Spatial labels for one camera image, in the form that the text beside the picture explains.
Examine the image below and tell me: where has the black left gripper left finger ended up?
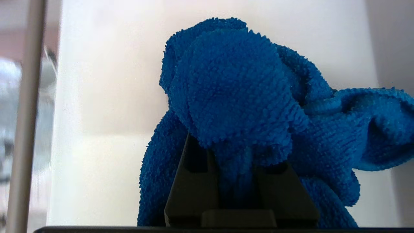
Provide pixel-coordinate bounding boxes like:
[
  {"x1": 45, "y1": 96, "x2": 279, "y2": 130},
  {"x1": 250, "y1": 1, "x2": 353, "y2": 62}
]
[{"x1": 164, "y1": 134, "x2": 220, "y2": 227}]

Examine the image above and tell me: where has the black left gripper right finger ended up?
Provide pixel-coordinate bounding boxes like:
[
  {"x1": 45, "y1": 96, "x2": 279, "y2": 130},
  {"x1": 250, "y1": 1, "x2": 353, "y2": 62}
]
[{"x1": 257, "y1": 160, "x2": 320, "y2": 227}]

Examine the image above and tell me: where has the blue terry cloth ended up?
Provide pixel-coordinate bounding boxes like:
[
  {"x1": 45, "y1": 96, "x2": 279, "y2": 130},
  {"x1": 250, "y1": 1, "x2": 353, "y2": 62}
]
[{"x1": 137, "y1": 17, "x2": 414, "y2": 227}]

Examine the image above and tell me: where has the tan metal rail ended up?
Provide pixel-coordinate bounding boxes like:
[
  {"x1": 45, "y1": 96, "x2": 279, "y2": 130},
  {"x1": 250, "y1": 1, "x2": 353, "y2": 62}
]
[{"x1": 6, "y1": 0, "x2": 48, "y2": 233}]

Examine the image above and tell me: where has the shrink-wrapped water bottle pack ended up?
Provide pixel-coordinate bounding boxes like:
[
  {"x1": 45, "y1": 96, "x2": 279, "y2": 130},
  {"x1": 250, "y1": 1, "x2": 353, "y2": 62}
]
[{"x1": 0, "y1": 49, "x2": 59, "y2": 194}]

